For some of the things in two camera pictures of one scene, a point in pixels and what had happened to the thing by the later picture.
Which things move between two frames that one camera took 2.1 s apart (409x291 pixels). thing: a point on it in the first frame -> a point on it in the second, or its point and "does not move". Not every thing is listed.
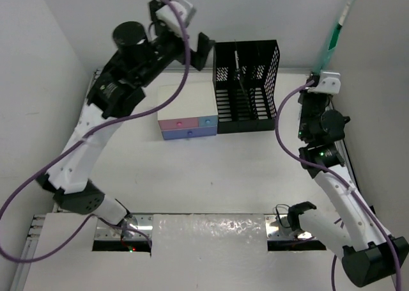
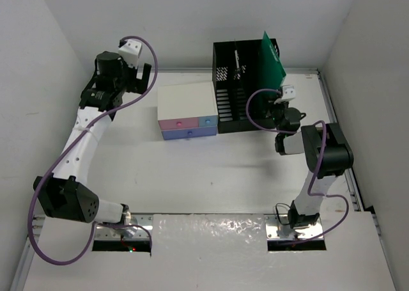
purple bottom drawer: x=189 y=132 does not move
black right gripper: x=305 y=93 -> x=284 y=103
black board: x=243 y=80 does not move
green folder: x=336 y=31 -> x=272 y=73
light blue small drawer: x=208 y=121 does not move
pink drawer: x=179 y=123 does not move
